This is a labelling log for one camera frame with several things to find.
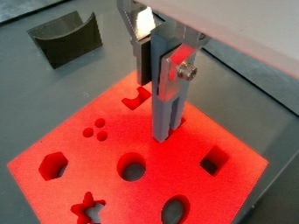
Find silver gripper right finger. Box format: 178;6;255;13
158;24;211;102

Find red foam shape board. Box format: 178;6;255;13
8;74;267;224

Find black curved holder stand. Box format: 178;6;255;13
27;11;103;69

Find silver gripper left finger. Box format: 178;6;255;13
116;0;155;86

